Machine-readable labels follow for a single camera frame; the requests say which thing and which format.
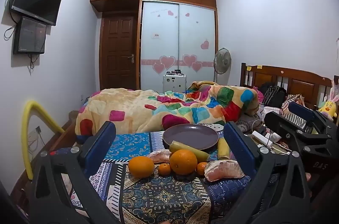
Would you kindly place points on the frosted heart-sticker sliding wardrobe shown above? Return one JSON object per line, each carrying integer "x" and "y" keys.
{"x": 180, "y": 38}

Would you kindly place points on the large orange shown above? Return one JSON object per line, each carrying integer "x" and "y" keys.
{"x": 141, "y": 167}
{"x": 183, "y": 162}

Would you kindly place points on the yellow foam tube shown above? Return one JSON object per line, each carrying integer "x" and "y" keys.
{"x": 26, "y": 134}

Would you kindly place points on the white wall socket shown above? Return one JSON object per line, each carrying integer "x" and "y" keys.
{"x": 35, "y": 132}

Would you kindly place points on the brown wooden door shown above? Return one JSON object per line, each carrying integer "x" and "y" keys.
{"x": 119, "y": 51}

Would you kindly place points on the black backpack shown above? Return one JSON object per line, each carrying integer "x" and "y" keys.
{"x": 274, "y": 95}

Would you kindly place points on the white power strip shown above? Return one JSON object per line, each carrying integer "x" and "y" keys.
{"x": 264, "y": 137}

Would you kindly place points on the small tangerine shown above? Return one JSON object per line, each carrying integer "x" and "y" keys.
{"x": 201, "y": 168}
{"x": 164, "y": 169}

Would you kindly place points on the patchwork patterned bed sheet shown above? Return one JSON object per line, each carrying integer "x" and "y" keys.
{"x": 164, "y": 197}

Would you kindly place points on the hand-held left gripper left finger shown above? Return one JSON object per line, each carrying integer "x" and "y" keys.
{"x": 102, "y": 145}

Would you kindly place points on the wooden bed side rail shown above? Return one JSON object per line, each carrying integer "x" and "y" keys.
{"x": 57, "y": 138}

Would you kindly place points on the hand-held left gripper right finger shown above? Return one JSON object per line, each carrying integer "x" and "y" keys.
{"x": 237, "y": 145}

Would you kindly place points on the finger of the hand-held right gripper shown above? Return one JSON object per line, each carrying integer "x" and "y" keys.
{"x": 300, "y": 110}
{"x": 275, "y": 122}

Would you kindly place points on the yellow plush toy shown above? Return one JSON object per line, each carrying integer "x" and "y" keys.
{"x": 328, "y": 107}

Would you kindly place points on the small black wall monitor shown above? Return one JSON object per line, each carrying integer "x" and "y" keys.
{"x": 29, "y": 36}

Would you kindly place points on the wooden bed headboard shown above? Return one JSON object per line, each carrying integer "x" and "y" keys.
{"x": 299, "y": 81}

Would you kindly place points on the peeled pomelo segment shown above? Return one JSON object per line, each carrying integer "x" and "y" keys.
{"x": 159, "y": 155}
{"x": 225, "y": 171}

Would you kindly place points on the purple round plate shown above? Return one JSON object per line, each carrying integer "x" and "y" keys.
{"x": 189, "y": 135}

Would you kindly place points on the colourful checked blanket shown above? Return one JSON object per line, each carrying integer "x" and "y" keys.
{"x": 137, "y": 110}

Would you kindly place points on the standing electric fan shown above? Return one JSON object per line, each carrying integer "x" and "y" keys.
{"x": 222, "y": 61}

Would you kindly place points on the white hard suitcase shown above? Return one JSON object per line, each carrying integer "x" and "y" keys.
{"x": 174, "y": 83}

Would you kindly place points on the tan sugarcane piece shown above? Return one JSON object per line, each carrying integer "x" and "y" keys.
{"x": 223, "y": 149}

